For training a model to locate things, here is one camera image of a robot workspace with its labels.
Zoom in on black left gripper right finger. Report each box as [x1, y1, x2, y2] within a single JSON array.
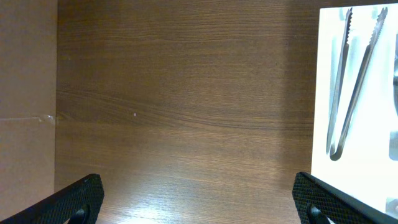
[[292, 172, 397, 224]]

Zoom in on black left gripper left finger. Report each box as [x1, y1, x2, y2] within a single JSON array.
[[2, 174, 104, 224]]

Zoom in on long metal tongs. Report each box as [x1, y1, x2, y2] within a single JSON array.
[[326, 6, 388, 161]]

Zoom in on white cutlery tray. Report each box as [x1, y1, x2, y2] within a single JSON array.
[[311, 3, 397, 217]]

